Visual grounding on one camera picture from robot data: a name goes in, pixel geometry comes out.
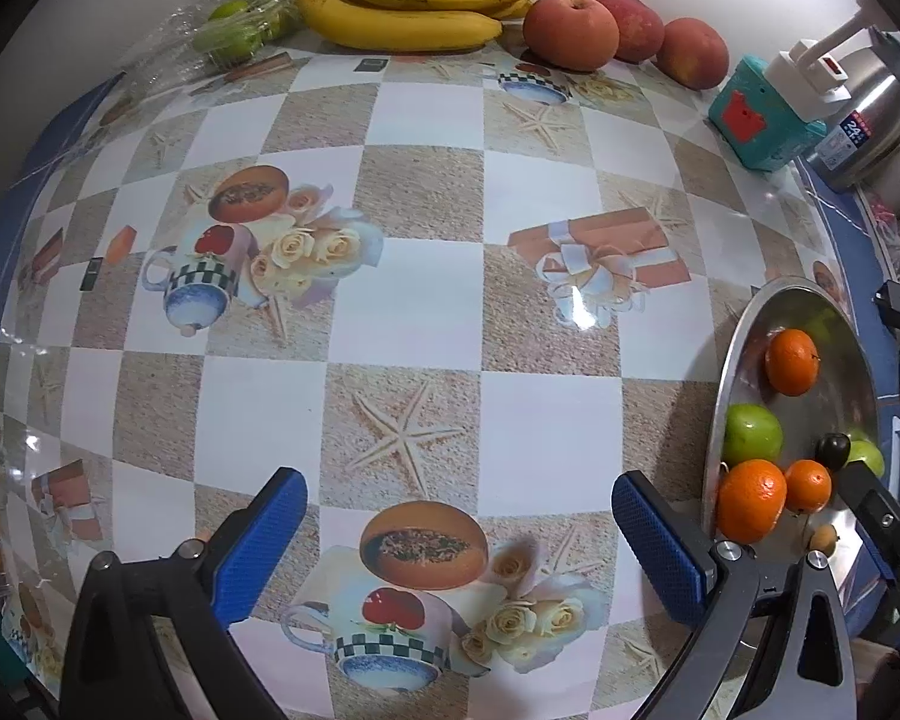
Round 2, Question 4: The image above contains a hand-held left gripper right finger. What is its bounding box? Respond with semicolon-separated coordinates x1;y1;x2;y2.
613;470;856;720

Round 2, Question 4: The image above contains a clear bag of green fruit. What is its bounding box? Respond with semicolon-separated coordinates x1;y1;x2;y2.
97;0;323;91

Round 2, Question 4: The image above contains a dark purple plum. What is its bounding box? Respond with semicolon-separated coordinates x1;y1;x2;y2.
816;433;852;473

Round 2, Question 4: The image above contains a small green jujube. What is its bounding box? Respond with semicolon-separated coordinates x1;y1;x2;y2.
844;439;887;477

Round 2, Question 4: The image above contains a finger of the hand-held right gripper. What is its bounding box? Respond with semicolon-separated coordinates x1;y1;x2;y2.
838;459;900;593

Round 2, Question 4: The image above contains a round stainless steel plate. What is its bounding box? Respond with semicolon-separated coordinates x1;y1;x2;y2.
701;277;886;616

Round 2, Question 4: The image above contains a stainless steel thermos kettle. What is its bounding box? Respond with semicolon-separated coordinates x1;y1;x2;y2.
802;22;900;192

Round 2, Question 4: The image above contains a small orange tangerine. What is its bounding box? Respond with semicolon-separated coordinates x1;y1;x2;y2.
784;459;833;515

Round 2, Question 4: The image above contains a pile of green jujubes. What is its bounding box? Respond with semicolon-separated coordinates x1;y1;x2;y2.
191;0;293;61

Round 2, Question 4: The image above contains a teal printed box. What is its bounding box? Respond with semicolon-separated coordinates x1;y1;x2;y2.
707;54;826;172

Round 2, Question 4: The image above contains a white socket with red switch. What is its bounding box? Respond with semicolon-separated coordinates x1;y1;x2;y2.
763;37;852;121

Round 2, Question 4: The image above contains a red apple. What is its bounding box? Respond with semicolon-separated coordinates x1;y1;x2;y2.
656;17;731;91
592;0;666;65
523;0;620;74

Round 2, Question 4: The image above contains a pink snack packet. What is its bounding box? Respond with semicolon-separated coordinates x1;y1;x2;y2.
859;187;900;271

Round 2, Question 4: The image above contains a large green jujube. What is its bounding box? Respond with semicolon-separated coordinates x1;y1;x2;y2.
722;403;785;466

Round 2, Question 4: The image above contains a checkered printed tablecloth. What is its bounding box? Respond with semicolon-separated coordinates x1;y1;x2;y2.
0;37;900;720

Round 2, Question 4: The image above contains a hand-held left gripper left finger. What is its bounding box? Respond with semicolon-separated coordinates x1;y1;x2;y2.
60;467;310;720

